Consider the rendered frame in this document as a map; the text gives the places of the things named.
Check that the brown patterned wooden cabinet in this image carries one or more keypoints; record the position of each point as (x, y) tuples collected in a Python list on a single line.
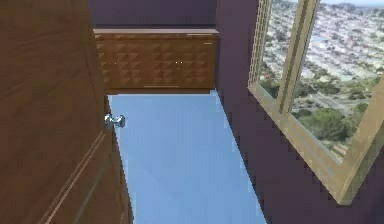
[(156, 60)]

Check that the brown wooden room door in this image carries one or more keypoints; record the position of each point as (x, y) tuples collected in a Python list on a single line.
[(50, 116)]

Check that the tan framed window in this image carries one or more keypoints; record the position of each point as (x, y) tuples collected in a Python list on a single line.
[(320, 83)]

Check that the silver round door knob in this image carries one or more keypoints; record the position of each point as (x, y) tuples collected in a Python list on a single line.
[(115, 120)]

